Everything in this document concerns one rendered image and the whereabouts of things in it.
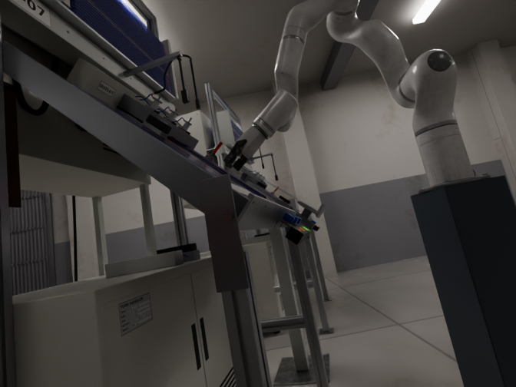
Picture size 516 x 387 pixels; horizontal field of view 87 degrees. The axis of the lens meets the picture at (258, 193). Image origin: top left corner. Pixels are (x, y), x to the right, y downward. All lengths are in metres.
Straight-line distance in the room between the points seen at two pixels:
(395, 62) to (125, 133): 0.90
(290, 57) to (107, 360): 0.98
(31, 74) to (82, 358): 0.60
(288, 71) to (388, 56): 0.34
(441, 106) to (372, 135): 3.39
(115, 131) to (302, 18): 0.79
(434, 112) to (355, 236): 3.13
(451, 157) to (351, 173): 3.18
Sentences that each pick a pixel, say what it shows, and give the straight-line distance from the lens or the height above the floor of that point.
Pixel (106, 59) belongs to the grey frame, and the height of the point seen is 1.35.
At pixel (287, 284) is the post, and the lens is 1.42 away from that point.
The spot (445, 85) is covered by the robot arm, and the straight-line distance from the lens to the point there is 1.05.
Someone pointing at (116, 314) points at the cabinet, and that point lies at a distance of 0.64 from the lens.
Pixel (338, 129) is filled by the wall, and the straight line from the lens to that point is 4.28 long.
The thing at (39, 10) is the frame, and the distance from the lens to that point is 1.04.
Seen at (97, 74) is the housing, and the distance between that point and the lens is 1.02.
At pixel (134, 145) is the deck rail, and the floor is 0.87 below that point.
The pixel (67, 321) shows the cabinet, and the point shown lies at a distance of 0.66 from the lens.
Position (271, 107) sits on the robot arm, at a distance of 0.98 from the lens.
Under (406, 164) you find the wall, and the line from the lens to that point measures 4.48.
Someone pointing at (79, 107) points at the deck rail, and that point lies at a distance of 0.69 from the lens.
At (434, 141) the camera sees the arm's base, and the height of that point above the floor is 0.84.
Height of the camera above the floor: 0.66
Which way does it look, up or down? 9 degrees up
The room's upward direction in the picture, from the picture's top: 11 degrees counter-clockwise
